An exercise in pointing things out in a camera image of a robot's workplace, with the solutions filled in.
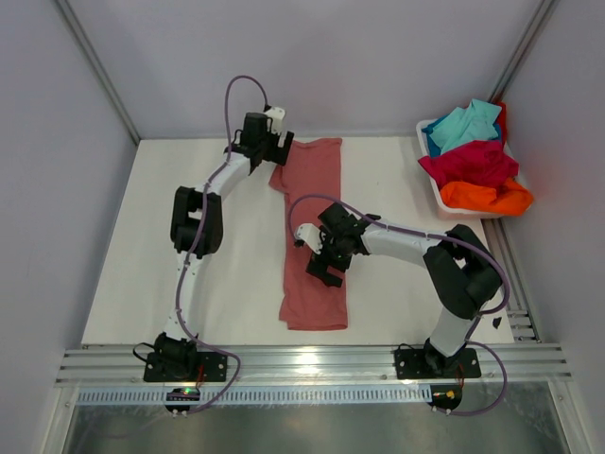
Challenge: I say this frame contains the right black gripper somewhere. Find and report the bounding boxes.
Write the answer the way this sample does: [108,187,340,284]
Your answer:
[306,226,354,288]

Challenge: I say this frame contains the salmon pink t shirt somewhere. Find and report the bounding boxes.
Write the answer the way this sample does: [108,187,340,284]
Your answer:
[269,138,348,331]

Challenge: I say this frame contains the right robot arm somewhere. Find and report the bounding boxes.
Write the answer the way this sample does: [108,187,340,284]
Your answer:
[294,202,504,378]

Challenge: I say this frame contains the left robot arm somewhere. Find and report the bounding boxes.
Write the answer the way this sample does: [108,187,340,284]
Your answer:
[144,105,294,382]

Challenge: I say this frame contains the white plastic bin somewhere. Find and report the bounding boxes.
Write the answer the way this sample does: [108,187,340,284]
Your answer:
[415,118,502,220]

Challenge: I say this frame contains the right black controller board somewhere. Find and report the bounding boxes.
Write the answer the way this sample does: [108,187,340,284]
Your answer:
[428,384,462,412]

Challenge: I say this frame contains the black controller board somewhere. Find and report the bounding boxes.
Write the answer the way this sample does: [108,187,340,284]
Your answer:
[428,384,462,412]
[164,387,200,413]

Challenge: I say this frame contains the teal t shirt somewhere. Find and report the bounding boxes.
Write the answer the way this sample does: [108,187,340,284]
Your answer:
[421,98,505,158]

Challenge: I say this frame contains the left black controller board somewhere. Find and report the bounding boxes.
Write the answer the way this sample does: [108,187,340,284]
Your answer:
[164,387,200,413]

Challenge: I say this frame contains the crimson red t shirt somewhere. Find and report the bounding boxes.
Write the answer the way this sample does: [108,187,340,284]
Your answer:
[418,140,520,188]

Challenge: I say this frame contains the orange t shirt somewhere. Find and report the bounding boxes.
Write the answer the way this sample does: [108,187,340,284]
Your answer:
[440,179,534,217]

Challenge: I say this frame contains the red t shirt in bin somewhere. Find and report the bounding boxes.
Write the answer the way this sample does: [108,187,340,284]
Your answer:
[494,101,508,145]

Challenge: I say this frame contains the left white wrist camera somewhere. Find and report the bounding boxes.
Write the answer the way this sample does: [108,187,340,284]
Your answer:
[263,105,286,135]

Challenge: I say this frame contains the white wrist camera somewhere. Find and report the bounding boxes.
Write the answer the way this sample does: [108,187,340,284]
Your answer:
[294,223,324,254]
[263,105,286,135]

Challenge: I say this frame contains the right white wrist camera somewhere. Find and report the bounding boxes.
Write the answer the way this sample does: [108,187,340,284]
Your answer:
[294,223,324,254]

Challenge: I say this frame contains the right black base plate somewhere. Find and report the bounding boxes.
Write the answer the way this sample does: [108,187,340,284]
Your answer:
[393,342,482,379]

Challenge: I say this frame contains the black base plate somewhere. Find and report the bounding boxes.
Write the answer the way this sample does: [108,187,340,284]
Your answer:
[393,342,482,379]
[143,352,227,383]

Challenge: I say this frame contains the slotted grey cable duct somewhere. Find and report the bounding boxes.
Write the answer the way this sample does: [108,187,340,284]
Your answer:
[76,384,430,406]

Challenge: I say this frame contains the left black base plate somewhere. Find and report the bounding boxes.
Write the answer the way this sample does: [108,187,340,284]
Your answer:
[143,352,227,383]

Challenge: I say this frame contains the right side aluminium rail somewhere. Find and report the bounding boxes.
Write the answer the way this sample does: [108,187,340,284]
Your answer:
[481,218,542,343]

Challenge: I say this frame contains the aluminium rail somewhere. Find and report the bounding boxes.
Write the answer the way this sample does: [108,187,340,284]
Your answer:
[481,218,542,343]
[55,343,572,387]

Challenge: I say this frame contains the left corner aluminium post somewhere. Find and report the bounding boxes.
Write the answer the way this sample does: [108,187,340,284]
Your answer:
[51,0,141,146]

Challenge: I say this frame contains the corner aluminium post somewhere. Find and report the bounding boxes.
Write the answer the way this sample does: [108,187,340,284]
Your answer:
[489,0,560,102]
[51,0,141,146]

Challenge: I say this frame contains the aluminium front rail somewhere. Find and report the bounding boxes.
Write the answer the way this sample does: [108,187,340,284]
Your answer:
[55,343,572,387]

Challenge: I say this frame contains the right corner aluminium post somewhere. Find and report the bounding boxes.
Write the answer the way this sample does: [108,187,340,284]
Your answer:
[489,0,560,102]

